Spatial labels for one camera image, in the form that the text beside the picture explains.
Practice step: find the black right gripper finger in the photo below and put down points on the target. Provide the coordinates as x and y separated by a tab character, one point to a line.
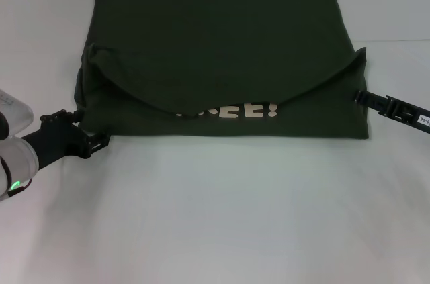
371	101

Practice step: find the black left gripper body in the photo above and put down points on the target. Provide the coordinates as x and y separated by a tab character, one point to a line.
57	143

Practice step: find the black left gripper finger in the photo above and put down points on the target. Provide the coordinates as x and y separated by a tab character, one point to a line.
99	144
62	115

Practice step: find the dark green shirt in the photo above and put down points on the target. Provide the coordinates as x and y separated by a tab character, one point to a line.
221	62

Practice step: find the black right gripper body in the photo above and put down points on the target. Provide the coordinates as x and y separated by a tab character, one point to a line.
408	112

